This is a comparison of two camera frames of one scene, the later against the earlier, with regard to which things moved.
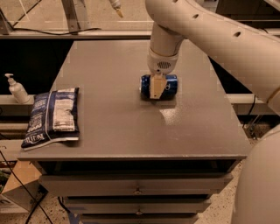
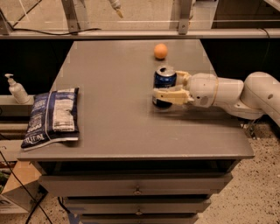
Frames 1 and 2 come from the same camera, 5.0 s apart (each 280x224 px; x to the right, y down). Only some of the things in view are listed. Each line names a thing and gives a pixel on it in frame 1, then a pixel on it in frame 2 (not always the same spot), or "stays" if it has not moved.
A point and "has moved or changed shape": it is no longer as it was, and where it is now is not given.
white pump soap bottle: [17, 90] stays
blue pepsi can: [170, 91] has moved or changed shape
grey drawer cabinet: [142, 160] stays
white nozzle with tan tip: [116, 4] stays
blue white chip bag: [53, 117] stays
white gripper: [161, 65] to [202, 88]
